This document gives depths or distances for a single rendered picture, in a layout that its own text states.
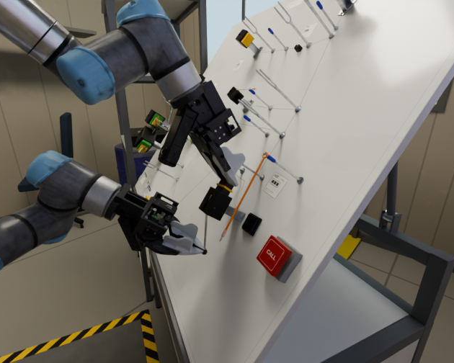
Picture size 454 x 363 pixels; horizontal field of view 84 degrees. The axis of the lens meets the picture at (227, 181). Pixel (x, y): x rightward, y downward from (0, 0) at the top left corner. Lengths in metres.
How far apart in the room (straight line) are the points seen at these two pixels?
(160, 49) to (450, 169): 2.31
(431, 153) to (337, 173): 2.04
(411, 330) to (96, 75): 0.88
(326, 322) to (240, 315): 0.34
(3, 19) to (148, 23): 0.21
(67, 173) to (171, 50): 0.29
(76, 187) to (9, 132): 2.98
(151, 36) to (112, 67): 0.08
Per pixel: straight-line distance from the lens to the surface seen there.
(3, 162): 3.53
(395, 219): 0.85
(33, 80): 3.53
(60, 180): 0.55
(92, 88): 0.43
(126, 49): 0.45
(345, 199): 0.44
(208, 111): 0.51
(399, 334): 0.85
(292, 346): 0.74
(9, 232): 0.56
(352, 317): 0.84
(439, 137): 2.47
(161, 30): 0.47
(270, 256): 0.44
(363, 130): 0.50
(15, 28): 0.55
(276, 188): 0.54
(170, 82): 0.47
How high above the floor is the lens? 1.37
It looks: 20 degrees down
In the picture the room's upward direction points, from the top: straight up
